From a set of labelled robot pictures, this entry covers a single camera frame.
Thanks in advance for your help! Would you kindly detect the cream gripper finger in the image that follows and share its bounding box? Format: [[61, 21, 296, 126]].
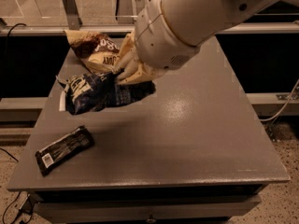
[[115, 57, 139, 72], [117, 66, 137, 81]]

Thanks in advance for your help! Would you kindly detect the blue chip bag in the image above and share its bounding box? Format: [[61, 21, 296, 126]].
[[57, 72, 156, 115]]

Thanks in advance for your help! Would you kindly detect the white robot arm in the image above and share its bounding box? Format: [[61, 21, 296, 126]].
[[116, 0, 299, 85]]

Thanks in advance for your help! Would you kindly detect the brown Late July chip bag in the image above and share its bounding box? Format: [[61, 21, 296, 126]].
[[64, 30, 120, 74]]

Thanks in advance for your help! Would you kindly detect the black rxbar chocolate bar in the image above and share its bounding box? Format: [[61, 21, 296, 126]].
[[36, 126, 94, 176]]

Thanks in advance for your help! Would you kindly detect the grey cabinet with drawer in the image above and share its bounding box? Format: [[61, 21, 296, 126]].
[[7, 39, 289, 223]]

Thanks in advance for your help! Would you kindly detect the left metal railing post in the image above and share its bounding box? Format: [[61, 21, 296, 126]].
[[62, 0, 82, 30]]

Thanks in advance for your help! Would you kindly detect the white cable at right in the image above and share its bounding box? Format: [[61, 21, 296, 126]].
[[260, 77, 299, 123]]

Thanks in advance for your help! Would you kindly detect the black cable on floor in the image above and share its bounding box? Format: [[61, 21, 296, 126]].
[[0, 147, 34, 224]]

